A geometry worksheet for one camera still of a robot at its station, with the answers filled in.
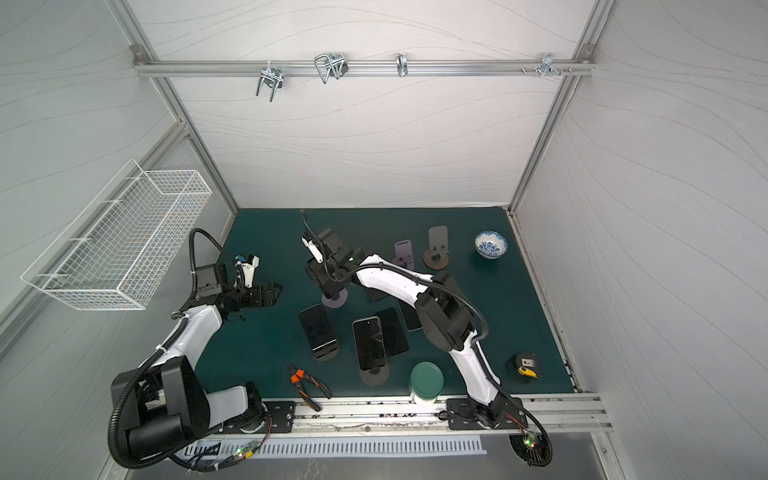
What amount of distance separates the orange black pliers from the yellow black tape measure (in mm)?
527

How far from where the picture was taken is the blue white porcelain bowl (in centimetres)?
106

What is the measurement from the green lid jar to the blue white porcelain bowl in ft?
1.56

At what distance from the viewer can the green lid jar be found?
702mm

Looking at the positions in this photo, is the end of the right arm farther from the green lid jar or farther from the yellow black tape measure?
the yellow black tape measure

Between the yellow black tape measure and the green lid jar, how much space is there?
25 centimetres

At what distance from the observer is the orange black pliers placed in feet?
2.54

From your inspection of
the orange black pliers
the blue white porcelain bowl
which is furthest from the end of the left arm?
the blue white porcelain bowl
